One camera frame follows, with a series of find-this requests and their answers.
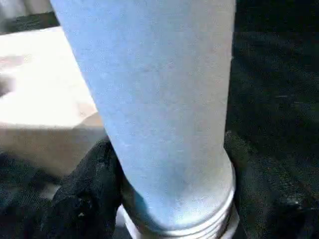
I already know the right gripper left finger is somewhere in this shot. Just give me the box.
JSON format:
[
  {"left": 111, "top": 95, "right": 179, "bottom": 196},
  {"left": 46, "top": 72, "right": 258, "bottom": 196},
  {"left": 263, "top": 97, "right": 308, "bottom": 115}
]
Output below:
[{"left": 48, "top": 135, "right": 126, "bottom": 239}]

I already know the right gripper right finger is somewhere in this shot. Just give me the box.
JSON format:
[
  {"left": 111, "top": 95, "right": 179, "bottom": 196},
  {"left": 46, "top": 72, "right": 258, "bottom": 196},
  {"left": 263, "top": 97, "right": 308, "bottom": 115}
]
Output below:
[{"left": 223, "top": 129, "right": 319, "bottom": 239}]

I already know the white plastic table top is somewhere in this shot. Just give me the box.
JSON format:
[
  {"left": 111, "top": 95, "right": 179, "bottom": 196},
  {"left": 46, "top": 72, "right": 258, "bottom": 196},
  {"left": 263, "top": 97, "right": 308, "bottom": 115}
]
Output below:
[{"left": 0, "top": 26, "right": 106, "bottom": 178}]

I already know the white plastic table leg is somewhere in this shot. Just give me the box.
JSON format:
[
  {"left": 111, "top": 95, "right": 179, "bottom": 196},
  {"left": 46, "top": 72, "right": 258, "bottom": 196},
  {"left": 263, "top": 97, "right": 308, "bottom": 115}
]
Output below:
[{"left": 48, "top": 0, "right": 240, "bottom": 239}]

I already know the black work mat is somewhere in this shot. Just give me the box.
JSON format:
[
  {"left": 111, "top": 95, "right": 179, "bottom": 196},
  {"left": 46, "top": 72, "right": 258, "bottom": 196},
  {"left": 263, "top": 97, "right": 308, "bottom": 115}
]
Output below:
[{"left": 0, "top": 0, "right": 319, "bottom": 239}]

